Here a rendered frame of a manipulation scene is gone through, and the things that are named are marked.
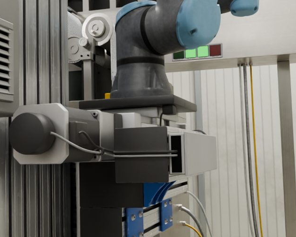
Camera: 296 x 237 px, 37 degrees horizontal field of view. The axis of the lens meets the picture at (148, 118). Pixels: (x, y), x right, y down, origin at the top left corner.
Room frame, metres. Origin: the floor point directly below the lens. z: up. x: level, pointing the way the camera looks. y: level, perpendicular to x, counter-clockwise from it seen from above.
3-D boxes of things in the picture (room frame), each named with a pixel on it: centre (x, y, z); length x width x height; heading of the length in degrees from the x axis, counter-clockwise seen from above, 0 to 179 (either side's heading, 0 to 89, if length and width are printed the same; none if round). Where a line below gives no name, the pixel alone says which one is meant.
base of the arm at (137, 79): (1.06, 0.01, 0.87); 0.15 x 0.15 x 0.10
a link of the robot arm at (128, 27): (1.06, 0.01, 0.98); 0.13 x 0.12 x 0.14; 46
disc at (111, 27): (1.94, 0.21, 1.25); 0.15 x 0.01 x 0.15; 75
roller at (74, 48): (2.09, 0.29, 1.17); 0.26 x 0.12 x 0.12; 165
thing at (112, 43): (2.04, 0.12, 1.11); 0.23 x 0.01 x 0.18; 165
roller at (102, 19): (2.06, 0.18, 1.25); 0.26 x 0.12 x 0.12; 165
